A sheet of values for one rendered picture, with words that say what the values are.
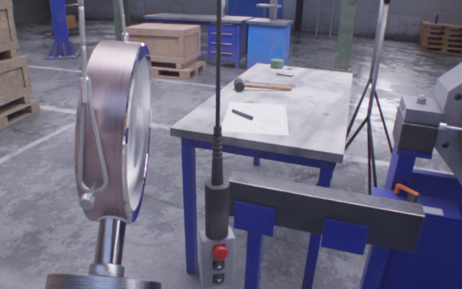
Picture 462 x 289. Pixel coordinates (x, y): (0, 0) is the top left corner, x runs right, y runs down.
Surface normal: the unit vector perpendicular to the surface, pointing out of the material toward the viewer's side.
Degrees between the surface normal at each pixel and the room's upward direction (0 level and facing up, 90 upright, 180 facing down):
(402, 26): 90
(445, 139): 90
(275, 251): 0
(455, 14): 90
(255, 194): 90
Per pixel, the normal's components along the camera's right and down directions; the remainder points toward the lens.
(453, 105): -0.32, 0.38
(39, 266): 0.03, -0.91
